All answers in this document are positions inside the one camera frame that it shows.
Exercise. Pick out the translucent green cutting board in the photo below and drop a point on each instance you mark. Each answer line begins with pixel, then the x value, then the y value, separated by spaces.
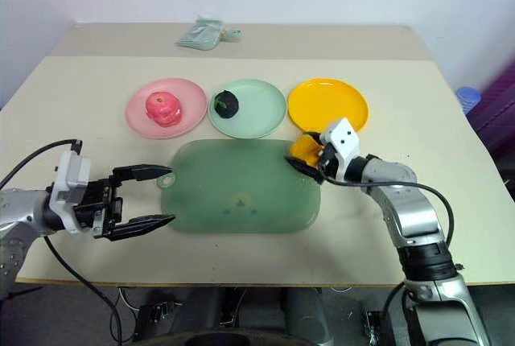
pixel 241 177

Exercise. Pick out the green plate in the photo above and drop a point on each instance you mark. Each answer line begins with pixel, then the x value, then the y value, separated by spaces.
pixel 261 108

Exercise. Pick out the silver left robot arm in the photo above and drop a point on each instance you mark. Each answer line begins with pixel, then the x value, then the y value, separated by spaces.
pixel 16 209

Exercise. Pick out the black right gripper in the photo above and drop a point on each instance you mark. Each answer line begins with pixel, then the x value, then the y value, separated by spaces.
pixel 328 159

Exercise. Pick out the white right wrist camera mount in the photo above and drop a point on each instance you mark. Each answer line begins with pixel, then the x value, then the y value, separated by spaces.
pixel 342 137

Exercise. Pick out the dark round toy item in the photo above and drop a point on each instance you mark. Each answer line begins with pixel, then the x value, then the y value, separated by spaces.
pixel 226 104

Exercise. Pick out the blue capped bottle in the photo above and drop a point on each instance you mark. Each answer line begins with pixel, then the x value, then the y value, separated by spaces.
pixel 468 98

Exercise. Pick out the yellow toy item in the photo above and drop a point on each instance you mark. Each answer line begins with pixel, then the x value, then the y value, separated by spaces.
pixel 305 151

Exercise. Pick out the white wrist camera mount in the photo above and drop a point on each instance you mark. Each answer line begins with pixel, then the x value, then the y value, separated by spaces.
pixel 74 169
pixel 342 137

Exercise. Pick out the cream table cover board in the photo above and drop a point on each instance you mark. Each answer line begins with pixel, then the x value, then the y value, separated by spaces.
pixel 362 241

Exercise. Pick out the yellow plate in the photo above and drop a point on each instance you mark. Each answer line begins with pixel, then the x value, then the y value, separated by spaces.
pixel 326 100

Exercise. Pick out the red toy apple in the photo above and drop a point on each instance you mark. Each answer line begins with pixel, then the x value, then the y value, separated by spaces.
pixel 163 110

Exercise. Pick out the pink plate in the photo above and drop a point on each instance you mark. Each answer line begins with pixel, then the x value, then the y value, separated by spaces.
pixel 189 96

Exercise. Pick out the dark rounded shape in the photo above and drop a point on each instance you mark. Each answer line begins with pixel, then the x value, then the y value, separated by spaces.
pixel 241 340

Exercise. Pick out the black box under table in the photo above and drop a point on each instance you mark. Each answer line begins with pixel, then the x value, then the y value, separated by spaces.
pixel 155 320

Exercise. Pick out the green plastic packet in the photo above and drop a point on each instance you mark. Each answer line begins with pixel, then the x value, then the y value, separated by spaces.
pixel 199 36

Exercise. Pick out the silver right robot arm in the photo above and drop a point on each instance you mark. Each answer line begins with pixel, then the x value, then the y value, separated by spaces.
pixel 410 209

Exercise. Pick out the purple object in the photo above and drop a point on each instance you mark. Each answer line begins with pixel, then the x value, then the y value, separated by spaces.
pixel 497 108

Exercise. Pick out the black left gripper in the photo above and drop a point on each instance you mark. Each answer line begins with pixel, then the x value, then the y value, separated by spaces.
pixel 98 201

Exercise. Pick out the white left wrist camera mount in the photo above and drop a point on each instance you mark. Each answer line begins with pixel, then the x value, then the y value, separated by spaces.
pixel 74 169

